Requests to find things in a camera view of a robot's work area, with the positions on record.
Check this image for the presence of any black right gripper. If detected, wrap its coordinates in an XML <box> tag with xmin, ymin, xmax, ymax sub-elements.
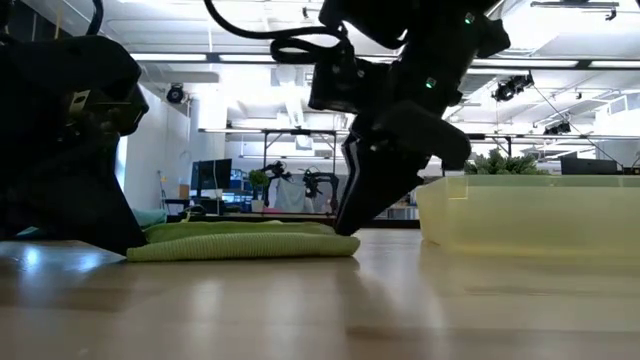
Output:
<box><xmin>333</xmin><ymin>44</ymin><xmax>474</xmax><ymax>236</ymax></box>

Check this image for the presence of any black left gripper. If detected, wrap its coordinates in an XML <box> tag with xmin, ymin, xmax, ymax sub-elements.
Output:
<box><xmin>0</xmin><ymin>34</ymin><xmax>150</xmax><ymax>256</ymax></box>

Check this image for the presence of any green microfiber towel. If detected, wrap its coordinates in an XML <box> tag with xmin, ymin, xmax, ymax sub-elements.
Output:
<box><xmin>125</xmin><ymin>220</ymin><xmax>361</xmax><ymax>263</ymax></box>

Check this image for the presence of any yellow translucent plastic basket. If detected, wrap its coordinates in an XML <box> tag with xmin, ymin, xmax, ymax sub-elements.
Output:
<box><xmin>415</xmin><ymin>173</ymin><xmax>640</xmax><ymax>261</ymax></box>

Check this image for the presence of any green potted plant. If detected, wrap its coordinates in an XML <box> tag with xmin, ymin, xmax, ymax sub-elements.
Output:
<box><xmin>248</xmin><ymin>168</ymin><xmax>272</xmax><ymax>214</ymax></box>

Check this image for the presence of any black monitor desk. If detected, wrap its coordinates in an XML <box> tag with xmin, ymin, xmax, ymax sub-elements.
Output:
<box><xmin>162</xmin><ymin>197</ymin><xmax>229</xmax><ymax>217</ymax></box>

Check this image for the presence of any green artificial succulent plant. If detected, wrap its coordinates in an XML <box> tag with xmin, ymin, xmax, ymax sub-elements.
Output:
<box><xmin>463</xmin><ymin>148</ymin><xmax>551</xmax><ymax>176</ymax></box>

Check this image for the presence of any black computer monitor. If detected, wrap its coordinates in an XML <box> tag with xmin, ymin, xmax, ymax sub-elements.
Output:
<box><xmin>559</xmin><ymin>157</ymin><xmax>620</xmax><ymax>176</ymax></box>
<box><xmin>190</xmin><ymin>158</ymin><xmax>234</xmax><ymax>192</ymax></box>

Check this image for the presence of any long ceiling light strip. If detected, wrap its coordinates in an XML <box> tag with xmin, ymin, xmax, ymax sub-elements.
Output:
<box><xmin>218</xmin><ymin>53</ymin><xmax>281</xmax><ymax>64</ymax></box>
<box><xmin>130</xmin><ymin>52</ymin><xmax>208</xmax><ymax>63</ymax></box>
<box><xmin>472</xmin><ymin>58</ymin><xmax>580</xmax><ymax>69</ymax></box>
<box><xmin>588</xmin><ymin>59</ymin><xmax>640</xmax><ymax>70</ymax></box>

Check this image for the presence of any black aluminium table frame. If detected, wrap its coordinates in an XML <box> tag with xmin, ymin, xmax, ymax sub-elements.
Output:
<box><xmin>164</xmin><ymin>213</ymin><xmax>422</xmax><ymax>230</ymax></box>

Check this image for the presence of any black overhead rig frame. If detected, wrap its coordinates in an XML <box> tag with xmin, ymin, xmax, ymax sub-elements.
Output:
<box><xmin>261</xmin><ymin>128</ymin><xmax>340</xmax><ymax>176</ymax></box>

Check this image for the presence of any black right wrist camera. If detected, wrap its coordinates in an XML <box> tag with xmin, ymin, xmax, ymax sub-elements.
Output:
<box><xmin>308</xmin><ymin>49</ymin><xmax>391</xmax><ymax>114</ymax></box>

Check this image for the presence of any black ceiling-mounted camera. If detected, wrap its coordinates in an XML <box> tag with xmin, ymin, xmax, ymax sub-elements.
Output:
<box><xmin>165</xmin><ymin>83</ymin><xmax>187</xmax><ymax>105</ymax></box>

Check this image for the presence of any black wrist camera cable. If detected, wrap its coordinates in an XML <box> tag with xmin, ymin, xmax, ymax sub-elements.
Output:
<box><xmin>202</xmin><ymin>0</ymin><xmax>351</xmax><ymax>66</ymax></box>

